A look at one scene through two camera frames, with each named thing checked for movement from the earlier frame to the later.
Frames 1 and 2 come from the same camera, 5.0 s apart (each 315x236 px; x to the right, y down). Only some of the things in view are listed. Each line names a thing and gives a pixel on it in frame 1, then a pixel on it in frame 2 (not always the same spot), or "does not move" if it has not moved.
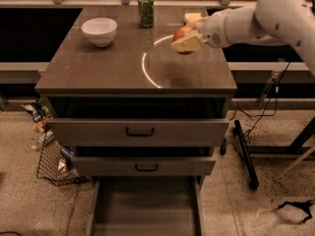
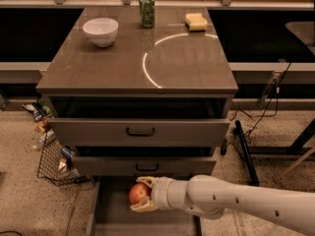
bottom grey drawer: x=149 y=206 does not move
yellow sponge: x=192 y=17 does not move
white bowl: x=100 y=30 does not move
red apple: x=181 y=32 → x=138 y=192
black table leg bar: x=246 y=155 does not move
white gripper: x=214 y=29 → x=161 y=192
